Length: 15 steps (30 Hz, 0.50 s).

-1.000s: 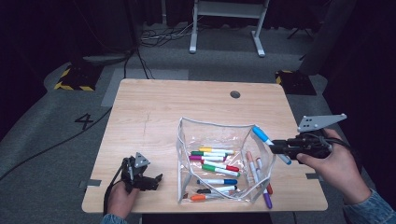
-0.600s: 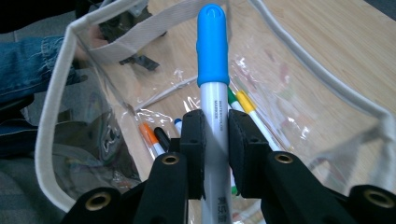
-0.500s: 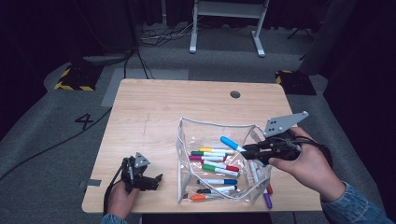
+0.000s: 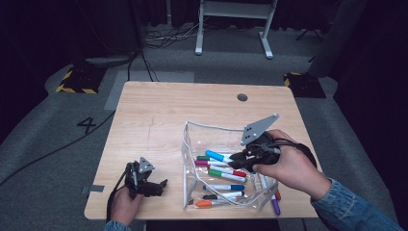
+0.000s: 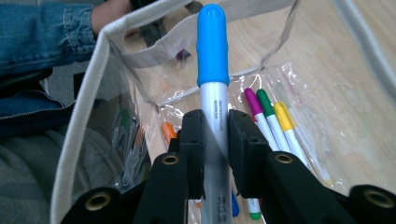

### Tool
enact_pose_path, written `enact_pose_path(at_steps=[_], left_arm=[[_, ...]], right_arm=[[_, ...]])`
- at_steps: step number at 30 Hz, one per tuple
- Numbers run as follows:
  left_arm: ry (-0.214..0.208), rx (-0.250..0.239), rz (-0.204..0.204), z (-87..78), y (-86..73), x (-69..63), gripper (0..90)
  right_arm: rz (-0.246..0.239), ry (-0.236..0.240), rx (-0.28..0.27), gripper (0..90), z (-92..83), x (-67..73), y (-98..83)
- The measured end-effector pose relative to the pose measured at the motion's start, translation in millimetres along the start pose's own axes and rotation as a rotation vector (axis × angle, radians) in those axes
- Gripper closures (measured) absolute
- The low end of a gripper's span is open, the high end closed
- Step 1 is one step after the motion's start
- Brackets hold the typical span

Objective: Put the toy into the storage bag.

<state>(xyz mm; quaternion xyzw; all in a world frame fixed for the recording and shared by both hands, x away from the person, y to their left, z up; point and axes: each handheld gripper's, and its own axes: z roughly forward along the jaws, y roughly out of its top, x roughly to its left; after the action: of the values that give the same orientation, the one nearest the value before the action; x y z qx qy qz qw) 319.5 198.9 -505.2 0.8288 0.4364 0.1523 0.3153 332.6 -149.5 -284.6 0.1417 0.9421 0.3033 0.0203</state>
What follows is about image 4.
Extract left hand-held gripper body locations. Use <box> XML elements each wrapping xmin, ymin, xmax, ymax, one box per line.
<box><xmin>124</xmin><ymin>155</ymin><xmax>157</xmax><ymax>198</ymax></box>

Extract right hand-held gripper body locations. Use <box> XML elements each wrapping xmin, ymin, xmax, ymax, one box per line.
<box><xmin>240</xmin><ymin>113</ymin><xmax>282</xmax><ymax>174</ymax></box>

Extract red marker pen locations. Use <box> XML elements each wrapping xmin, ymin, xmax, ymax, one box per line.
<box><xmin>207</xmin><ymin>164</ymin><xmax>248</xmax><ymax>178</ymax></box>

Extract dark blue marker pen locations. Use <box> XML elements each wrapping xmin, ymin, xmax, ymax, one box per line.
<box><xmin>202</xmin><ymin>184</ymin><xmax>245</xmax><ymax>192</ymax></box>

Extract light blue marker pen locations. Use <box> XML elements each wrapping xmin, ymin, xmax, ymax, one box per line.
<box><xmin>204</xmin><ymin>149</ymin><xmax>235</xmax><ymax>164</ymax></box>

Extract light green marker pen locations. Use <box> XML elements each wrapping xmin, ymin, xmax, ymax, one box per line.
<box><xmin>207</xmin><ymin>168</ymin><xmax>248</xmax><ymax>184</ymax></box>

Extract clear plastic bag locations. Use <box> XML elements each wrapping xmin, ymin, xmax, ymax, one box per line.
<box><xmin>180</xmin><ymin>119</ymin><xmax>280</xmax><ymax>211</ymax></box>

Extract magenta marker pen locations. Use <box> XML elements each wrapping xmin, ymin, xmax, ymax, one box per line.
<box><xmin>193</xmin><ymin>160</ymin><xmax>229</xmax><ymax>167</ymax></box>

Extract black marker pen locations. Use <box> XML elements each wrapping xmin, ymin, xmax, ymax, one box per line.
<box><xmin>201</xmin><ymin>191</ymin><xmax>245</xmax><ymax>200</ymax></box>

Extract orange marker pen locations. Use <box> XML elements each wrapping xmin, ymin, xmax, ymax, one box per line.
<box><xmin>195</xmin><ymin>198</ymin><xmax>240</xmax><ymax>208</ymax></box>

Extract purple marker pen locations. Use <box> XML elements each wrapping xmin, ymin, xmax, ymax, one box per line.
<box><xmin>268</xmin><ymin>189</ymin><xmax>282</xmax><ymax>217</ymax></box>

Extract person's left hand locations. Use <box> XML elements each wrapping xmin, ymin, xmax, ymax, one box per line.
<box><xmin>110</xmin><ymin>185</ymin><xmax>145</xmax><ymax>225</ymax></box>

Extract person's right hand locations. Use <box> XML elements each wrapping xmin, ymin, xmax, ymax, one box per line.
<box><xmin>252</xmin><ymin>128</ymin><xmax>332</xmax><ymax>203</ymax></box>

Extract grey tape strip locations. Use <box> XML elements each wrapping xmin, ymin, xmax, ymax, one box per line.
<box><xmin>81</xmin><ymin>184</ymin><xmax>106</xmax><ymax>194</ymax></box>

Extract yellow black striped base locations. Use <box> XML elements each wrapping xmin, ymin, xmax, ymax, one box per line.
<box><xmin>283</xmin><ymin>71</ymin><xmax>327</xmax><ymax>99</ymax></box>
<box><xmin>55</xmin><ymin>65</ymin><xmax>108</xmax><ymax>95</ymax></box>

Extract black tripod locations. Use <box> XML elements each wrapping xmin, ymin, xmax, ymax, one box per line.
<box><xmin>294</xmin><ymin>28</ymin><xmax>324</xmax><ymax>42</ymax></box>

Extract grey cloth cover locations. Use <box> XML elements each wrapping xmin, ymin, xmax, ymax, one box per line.
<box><xmin>307</xmin><ymin>0</ymin><xmax>369</xmax><ymax>79</ymax></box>

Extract left hand-held gripper cable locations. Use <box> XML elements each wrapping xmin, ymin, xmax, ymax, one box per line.
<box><xmin>106</xmin><ymin>167</ymin><xmax>133</xmax><ymax>222</ymax></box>

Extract hand-held gripper cable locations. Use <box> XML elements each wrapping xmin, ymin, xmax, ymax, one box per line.
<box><xmin>106</xmin><ymin>167</ymin><xmax>133</xmax><ymax>222</ymax></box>
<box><xmin>261</xmin><ymin>138</ymin><xmax>319</xmax><ymax>169</ymax></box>

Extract right hand-held gripper cable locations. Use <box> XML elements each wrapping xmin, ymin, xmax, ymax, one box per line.
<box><xmin>261</xmin><ymin>138</ymin><xmax>319</xmax><ymax>169</ymax></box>

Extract long black floor cable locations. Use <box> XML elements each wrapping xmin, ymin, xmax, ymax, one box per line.
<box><xmin>0</xmin><ymin>110</ymin><xmax>116</xmax><ymax>188</ymax></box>

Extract thin black cable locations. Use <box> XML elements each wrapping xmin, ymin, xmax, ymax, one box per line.
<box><xmin>126</xmin><ymin>47</ymin><xmax>161</xmax><ymax>83</ymax></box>

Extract bundle of floor cables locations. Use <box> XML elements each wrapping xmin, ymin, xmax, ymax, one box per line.
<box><xmin>143</xmin><ymin>17</ymin><xmax>211</xmax><ymax>50</ymax></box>

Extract white desk frame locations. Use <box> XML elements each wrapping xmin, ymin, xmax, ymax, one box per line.
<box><xmin>194</xmin><ymin>0</ymin><xmax>279</xmax><ymax>60</ymax></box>

